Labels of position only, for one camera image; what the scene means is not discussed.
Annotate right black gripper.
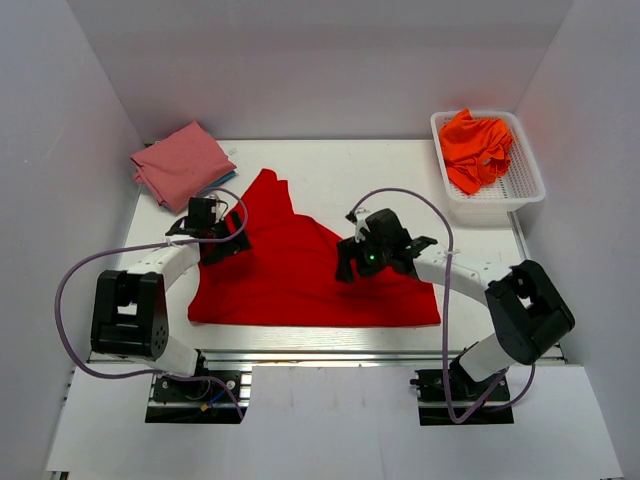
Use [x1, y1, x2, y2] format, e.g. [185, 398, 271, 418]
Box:
[335, 231, 392, 283]

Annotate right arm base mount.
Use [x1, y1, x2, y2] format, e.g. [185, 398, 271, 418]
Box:
[409, 369, 514, 427]

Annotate folded blue t shirt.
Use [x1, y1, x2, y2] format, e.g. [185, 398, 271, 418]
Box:
[132, 169, 237, 215]

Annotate orange t shirt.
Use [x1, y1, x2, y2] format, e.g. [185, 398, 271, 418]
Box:
[439, 109, 514, 195]

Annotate red t shirt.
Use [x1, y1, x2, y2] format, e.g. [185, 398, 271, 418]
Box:
[187, 169, 441, 328]

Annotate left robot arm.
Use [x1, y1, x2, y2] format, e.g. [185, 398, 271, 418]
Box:
[90, 198, 251, 399]

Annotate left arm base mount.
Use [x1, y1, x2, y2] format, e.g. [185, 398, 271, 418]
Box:
[145, 368, 251, 425]

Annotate aluminium table rail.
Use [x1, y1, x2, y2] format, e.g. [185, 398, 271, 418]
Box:
[87, 339, 566, 365]

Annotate folded pink t shirt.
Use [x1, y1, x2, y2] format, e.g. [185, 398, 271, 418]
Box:
[131, 121, 236, 214]

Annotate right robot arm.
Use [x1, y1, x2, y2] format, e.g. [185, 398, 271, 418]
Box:
[336, 209, 575, 399]

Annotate white plastic basket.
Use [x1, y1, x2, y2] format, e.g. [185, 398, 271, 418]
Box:
[430, 110, 545, 215]

